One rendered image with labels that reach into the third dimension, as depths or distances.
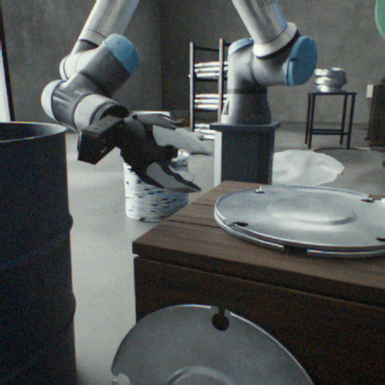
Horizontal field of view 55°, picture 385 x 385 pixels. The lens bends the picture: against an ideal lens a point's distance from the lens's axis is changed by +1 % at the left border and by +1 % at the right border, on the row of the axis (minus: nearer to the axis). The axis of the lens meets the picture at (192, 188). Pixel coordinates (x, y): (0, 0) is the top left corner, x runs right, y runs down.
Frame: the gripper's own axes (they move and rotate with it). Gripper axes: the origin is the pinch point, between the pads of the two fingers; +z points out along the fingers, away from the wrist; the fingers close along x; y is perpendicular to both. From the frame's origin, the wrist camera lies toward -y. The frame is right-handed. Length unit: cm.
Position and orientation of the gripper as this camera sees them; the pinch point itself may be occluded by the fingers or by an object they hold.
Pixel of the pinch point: (193, 169)
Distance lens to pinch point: 48.7
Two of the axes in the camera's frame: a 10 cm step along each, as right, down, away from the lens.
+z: 7.6, 3.9, -5.2
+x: -2.0, 9.0, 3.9
